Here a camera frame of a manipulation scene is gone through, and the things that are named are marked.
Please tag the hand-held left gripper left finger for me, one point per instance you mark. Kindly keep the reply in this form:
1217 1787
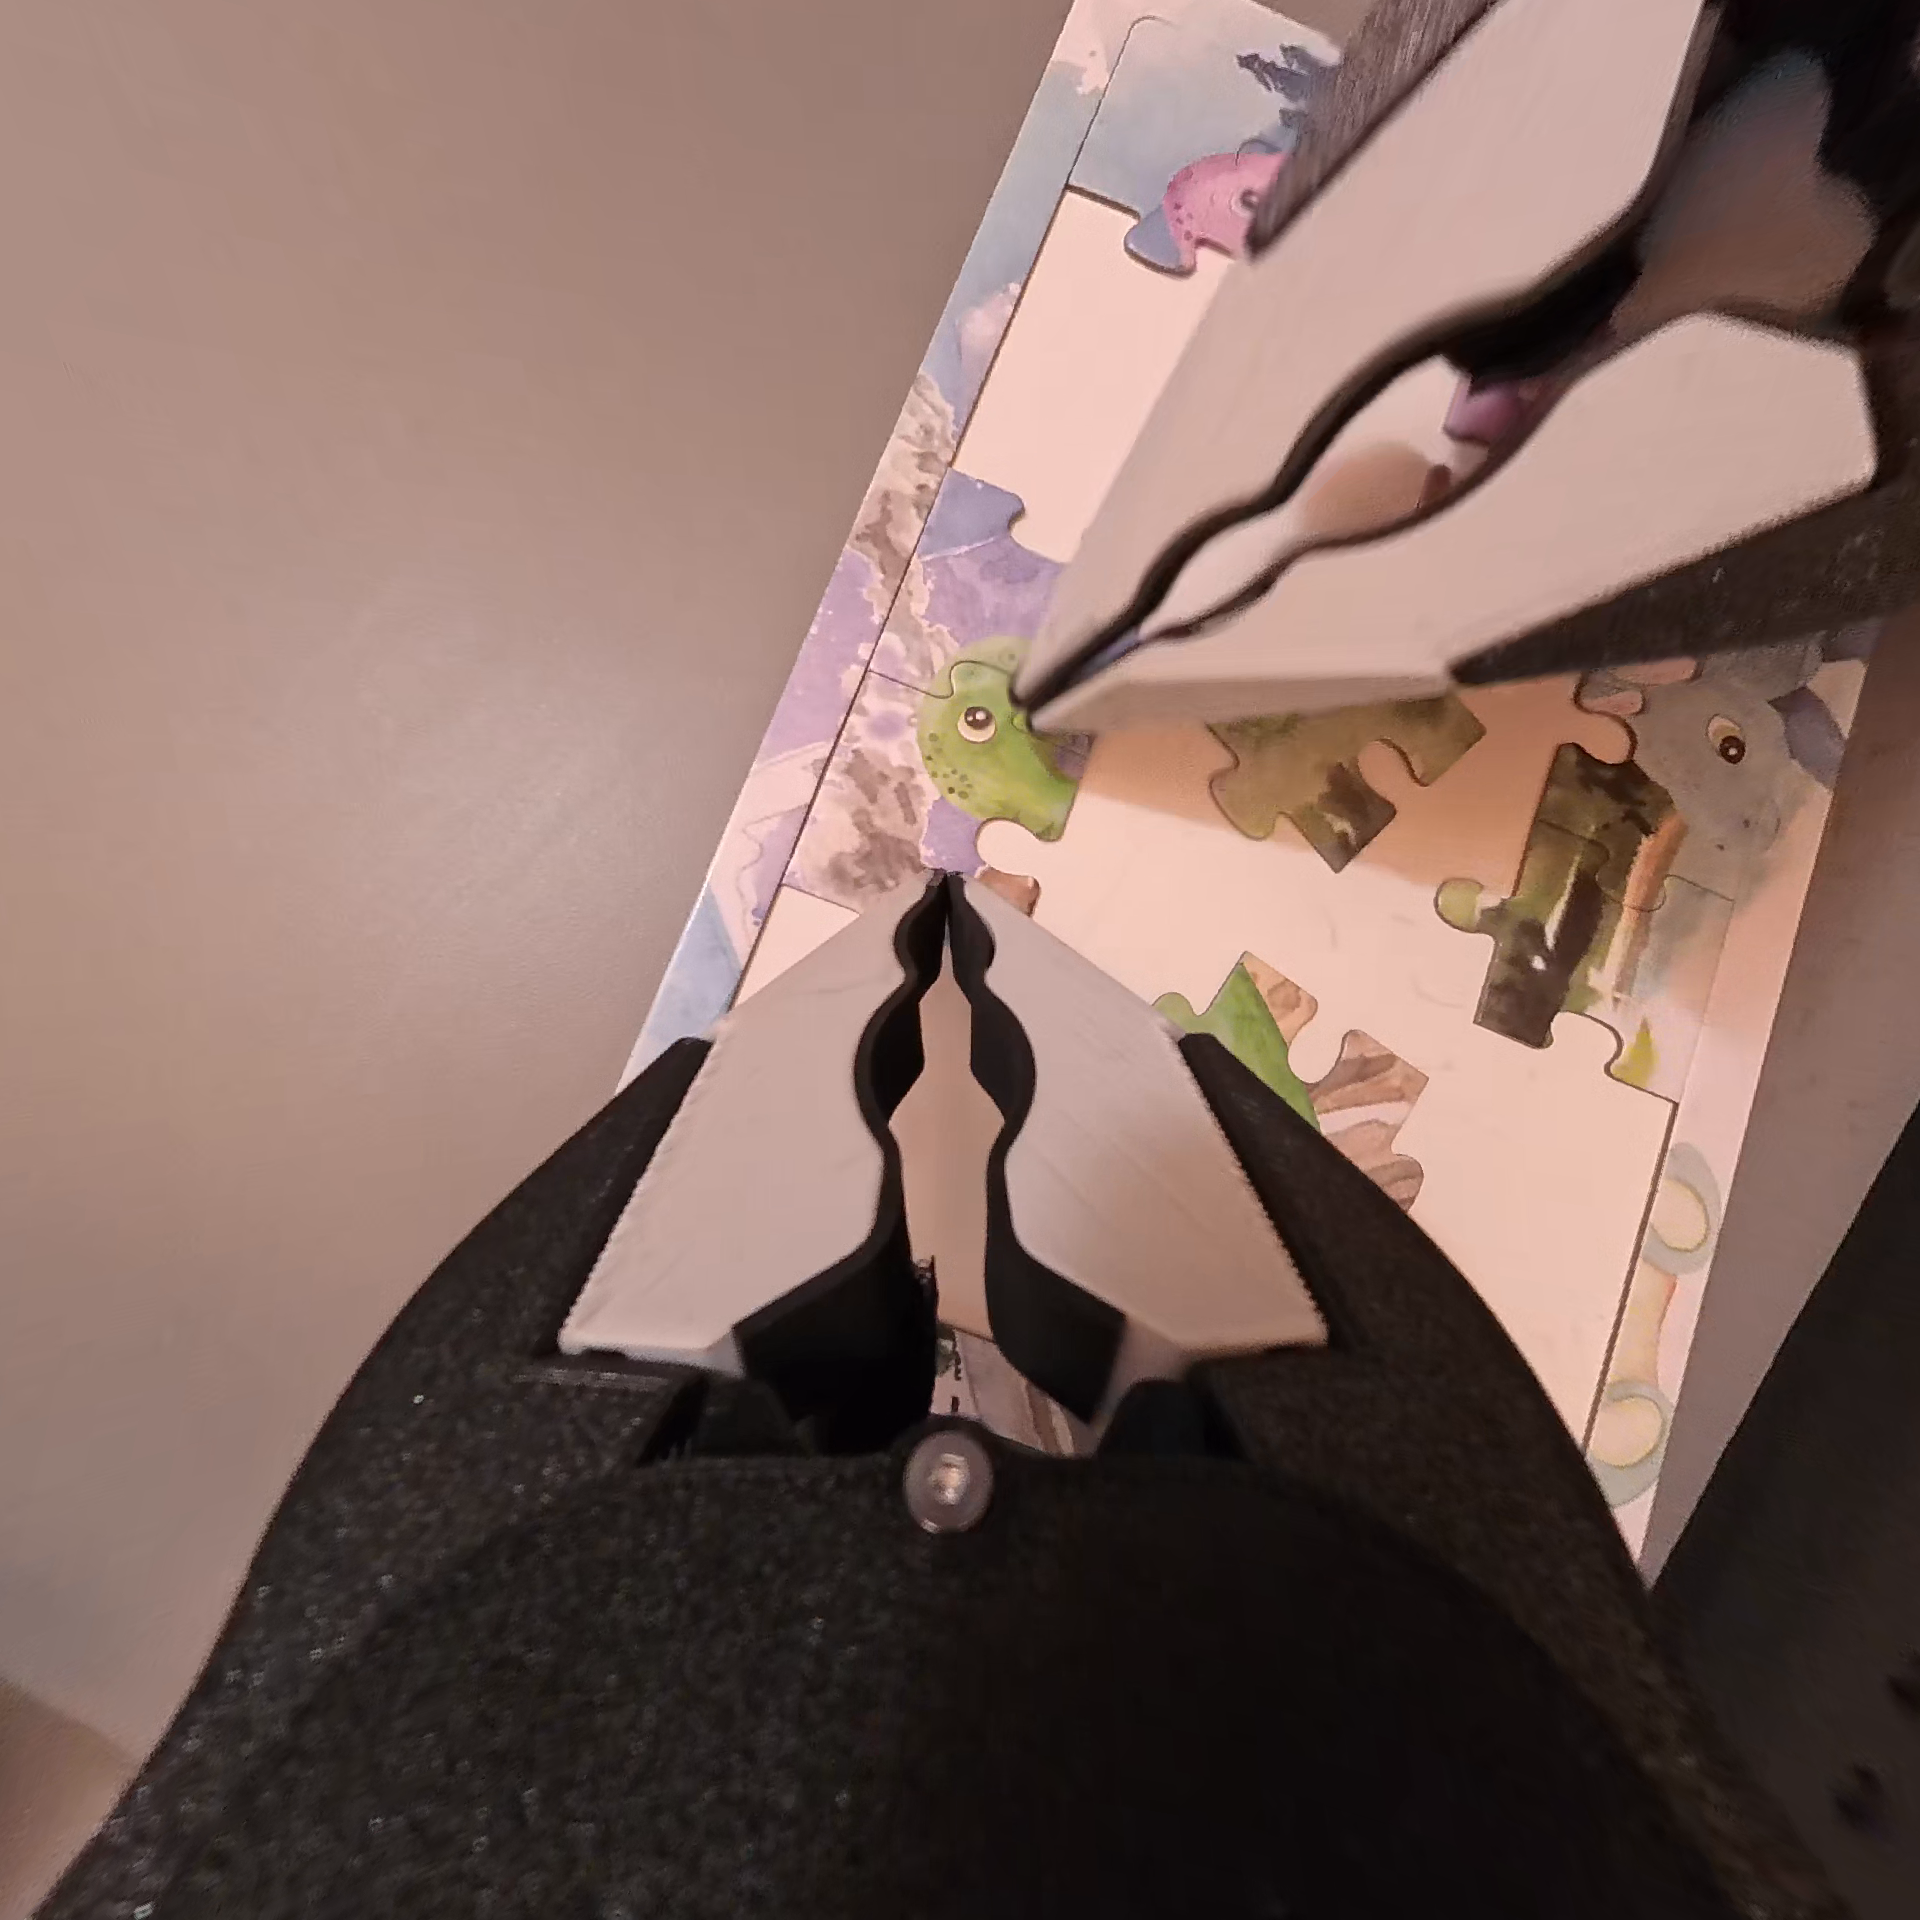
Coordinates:
751 1185

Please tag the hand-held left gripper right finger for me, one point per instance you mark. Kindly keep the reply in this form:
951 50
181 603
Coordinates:
1141 1185

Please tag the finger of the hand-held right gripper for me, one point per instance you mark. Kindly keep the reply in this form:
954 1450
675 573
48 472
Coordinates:
1620 510
1425 224

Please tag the green and brown puzzle piece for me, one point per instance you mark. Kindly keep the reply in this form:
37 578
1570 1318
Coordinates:
1244 1021

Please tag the dinosaur puzzle tray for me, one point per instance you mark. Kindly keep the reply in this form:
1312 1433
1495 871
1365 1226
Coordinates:
1050 344

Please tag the green dinosaur head puzzle piece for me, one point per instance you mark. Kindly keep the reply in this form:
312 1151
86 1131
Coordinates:
974 734

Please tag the grey desk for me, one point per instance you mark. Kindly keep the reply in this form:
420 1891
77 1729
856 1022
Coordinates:
375 601

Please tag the pink dinosaur head puzzle piece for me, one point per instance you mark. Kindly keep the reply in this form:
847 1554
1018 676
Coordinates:
1214 188

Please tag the group of assembled puzzle pieces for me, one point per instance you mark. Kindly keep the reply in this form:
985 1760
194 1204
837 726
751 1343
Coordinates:
1591 901

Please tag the green grass puzzle piece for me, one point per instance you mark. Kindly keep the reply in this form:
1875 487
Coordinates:
1320 780

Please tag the black dimpled surface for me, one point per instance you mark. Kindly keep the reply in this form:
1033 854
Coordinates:
1830 1501

